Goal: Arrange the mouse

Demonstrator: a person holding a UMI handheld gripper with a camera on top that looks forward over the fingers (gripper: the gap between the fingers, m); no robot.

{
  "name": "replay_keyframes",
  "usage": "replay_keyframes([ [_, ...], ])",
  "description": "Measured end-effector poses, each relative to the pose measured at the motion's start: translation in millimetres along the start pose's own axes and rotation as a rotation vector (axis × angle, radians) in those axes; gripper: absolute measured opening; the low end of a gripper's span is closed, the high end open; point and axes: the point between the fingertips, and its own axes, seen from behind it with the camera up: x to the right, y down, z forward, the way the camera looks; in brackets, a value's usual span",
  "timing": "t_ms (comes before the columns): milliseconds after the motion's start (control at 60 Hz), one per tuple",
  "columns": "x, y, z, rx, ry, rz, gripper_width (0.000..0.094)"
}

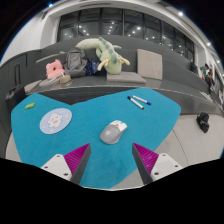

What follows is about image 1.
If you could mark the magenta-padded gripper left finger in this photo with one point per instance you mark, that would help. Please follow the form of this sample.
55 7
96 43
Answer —
59 165

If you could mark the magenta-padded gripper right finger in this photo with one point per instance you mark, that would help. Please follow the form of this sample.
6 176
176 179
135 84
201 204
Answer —
163 165

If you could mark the grey and white computer mouse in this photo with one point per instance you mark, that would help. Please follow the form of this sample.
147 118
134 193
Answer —
111 133

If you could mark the round light blue mouse pad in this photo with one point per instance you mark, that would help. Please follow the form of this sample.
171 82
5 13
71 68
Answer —
55 121

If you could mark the black bag on floor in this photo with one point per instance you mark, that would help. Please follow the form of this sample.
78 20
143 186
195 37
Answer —
202 121

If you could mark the small green eraser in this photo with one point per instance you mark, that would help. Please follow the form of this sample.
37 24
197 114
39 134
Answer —
30 106

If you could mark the white marker with black cap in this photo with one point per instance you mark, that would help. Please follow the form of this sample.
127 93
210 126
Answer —
136 103

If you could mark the white marker with blue cap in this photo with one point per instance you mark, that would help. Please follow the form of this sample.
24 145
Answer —
141 99

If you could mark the flat grey seat cushion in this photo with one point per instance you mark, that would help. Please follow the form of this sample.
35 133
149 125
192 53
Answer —
32 86
50 82
126 77

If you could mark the small tan pouch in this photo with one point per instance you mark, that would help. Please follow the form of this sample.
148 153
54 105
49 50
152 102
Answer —
65 79

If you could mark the pink plush cushion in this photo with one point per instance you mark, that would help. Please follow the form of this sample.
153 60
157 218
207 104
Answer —
54 69

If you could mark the person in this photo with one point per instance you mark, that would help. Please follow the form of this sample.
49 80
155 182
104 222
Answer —
210 78
203 71

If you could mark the upright grey square cushion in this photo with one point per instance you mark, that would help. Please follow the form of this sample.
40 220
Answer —
150 64

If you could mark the dark blue starry bag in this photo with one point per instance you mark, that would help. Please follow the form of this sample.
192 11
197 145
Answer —
91 67

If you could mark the grey backpack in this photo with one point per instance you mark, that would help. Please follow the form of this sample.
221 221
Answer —
75 61

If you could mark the green plush dragon toy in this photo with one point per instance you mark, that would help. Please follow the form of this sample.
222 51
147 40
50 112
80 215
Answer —
111 61

